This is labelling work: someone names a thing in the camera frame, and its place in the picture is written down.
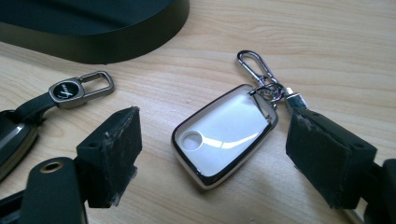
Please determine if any black car key fob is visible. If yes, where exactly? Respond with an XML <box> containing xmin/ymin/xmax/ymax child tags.
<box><xmin>0</xmin><ymin>70</ymin><xmax>116</xmax><ymax>183</ymax></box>

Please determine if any white car key fob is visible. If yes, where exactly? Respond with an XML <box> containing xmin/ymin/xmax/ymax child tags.
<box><xmin>170</xmin><ymin>49</ymin><xmax>310</xmax><ymax>190</ymax></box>

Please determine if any black oval tray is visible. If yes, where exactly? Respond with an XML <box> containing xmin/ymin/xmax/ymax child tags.
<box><xmin>0</xmin><ymin>0</ymin><xmax>191</xmax><ymax>65</ymax></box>

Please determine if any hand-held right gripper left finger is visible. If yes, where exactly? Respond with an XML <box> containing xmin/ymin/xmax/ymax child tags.
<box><xmin>75</xmin><ymin>105</ymin><xmax>143</xmax><ymax>209</ymax></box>

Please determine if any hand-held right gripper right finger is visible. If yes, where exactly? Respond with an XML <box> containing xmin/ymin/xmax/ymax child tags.
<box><xmin>285</xmin><ymin>106</ymin><xmax>378</xmax><ymax>210</ymax></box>

